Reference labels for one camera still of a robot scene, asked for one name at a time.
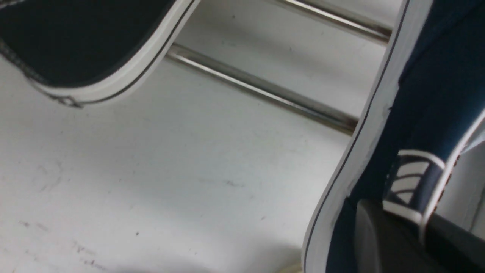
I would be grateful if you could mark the metal shoe rack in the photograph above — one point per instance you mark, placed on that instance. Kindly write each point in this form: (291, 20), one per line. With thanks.
(345, 20)

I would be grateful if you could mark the navy canvas sneaker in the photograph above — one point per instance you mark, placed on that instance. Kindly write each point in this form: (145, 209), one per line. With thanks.
(425, 109)

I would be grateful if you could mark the right black canvas sneaker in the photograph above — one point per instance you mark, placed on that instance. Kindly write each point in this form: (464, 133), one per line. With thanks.
(85, 52)

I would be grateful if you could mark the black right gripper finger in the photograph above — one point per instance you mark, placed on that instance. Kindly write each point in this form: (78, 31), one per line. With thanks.
(386, 244)

